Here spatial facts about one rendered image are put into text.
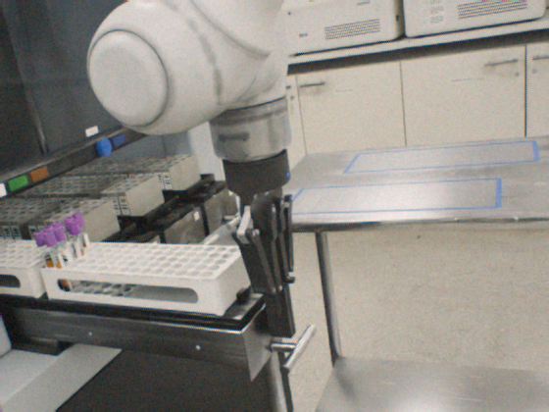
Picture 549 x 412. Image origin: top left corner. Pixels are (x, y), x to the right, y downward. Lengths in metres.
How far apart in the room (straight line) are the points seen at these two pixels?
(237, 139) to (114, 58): 0.23
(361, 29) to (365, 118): 0.41
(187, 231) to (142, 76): 0.75
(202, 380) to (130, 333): 0.47
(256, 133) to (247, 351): 0.26
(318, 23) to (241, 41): 2.61
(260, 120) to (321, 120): 2.50
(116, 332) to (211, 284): 0.17
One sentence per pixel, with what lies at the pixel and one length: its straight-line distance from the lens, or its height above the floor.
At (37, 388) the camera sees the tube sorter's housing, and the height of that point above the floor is 0.72.
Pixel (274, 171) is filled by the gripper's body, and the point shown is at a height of 0.99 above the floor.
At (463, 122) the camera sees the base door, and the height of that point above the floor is 0.51.
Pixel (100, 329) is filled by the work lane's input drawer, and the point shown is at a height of 0.79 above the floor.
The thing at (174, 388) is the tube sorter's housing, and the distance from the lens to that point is 1.18.
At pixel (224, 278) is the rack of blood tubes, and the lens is 0.73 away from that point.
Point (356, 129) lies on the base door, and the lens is 3.09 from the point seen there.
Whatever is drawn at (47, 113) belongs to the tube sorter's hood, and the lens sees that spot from 1.01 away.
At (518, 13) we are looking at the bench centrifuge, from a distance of 2.91.
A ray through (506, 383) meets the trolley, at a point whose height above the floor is 0.28.
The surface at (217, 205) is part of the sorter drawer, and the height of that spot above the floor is 0.78.
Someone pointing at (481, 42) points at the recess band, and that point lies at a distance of 2.96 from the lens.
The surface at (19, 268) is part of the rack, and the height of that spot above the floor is 0.86.
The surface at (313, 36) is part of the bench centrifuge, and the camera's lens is 3.09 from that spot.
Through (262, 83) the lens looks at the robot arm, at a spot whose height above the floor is 1.08.
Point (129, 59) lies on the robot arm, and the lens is 0.44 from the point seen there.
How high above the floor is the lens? 1.15
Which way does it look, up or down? 21 degrees down
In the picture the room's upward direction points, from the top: 11 degrees counter-clockwise
